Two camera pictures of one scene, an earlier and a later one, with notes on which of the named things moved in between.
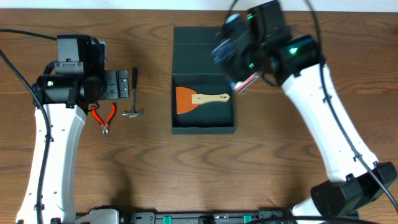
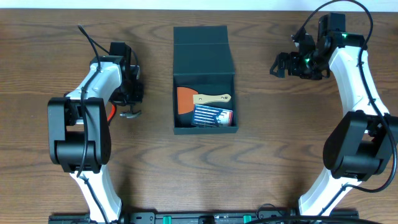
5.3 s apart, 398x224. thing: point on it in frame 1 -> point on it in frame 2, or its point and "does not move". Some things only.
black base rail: [132, 216] does not move
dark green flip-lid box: [193, 68] does not move
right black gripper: [239, 71] -> [293, 58]
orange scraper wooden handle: [187, 99] does not move
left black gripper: [115, 84] -> [131, 98]
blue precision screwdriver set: [224, 51] -> [211, 117]
